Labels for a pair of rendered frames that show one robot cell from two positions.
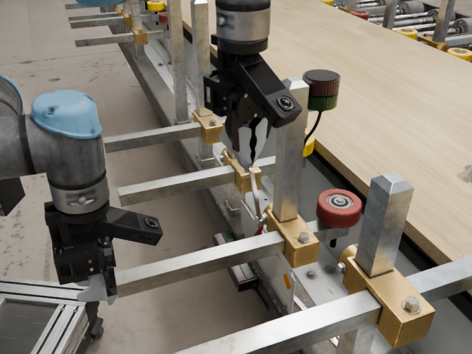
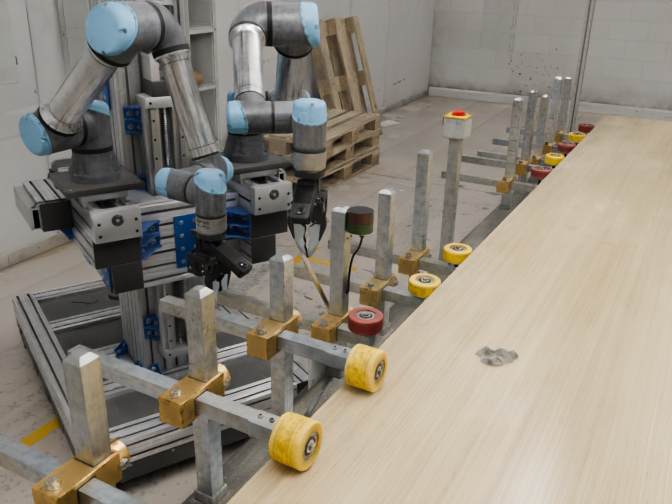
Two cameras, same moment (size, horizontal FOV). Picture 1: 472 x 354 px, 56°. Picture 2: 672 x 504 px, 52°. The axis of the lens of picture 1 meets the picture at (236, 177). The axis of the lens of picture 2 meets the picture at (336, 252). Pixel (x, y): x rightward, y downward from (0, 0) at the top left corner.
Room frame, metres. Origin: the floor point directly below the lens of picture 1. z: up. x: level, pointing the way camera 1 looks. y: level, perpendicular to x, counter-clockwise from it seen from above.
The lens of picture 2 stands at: (-0.31, -1.20, 1.64)
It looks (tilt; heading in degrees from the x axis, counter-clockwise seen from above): 23 degrees down; 49
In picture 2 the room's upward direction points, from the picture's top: 1 degrees clockwise
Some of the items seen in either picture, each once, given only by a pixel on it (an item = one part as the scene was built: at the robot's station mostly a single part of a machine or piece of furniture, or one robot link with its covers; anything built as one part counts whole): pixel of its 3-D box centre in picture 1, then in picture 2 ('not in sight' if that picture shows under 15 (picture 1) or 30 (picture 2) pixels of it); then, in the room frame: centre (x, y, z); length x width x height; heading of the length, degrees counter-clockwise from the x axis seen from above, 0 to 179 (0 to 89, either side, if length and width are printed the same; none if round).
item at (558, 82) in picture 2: not in sight; (552, 125); (2.75, 0.72, 0.93); 0.03 x 0.03 x 0.48; 21
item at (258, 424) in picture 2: not in sight; (175, 391); (0.14, -0.26, 0.95); 0.50 x 0.04 x 0.04; 111
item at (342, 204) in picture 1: (336, 223); (364, 334); (0.65, -0.19, 0.85); 0.08 x 0.08 x 0.11
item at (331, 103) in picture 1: (319, 97); (359, 225); (0.67, -0.14, 1.10); 0.06 x 0.06 x 0.02
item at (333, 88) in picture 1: (320, 82); (360, 215); (0.67, -0.14, 1.13); 0.06 x 0.06 x 0.02
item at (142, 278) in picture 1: (239, 253); (292, 318); (0.58, -0.01, 0.84); 0.43 x 0.03 x 0.04; 111
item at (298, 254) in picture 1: (290, 232); (335, 325); (0.64, -0.10, 0.85); 0.13 x 0.06 x 0.05; 21
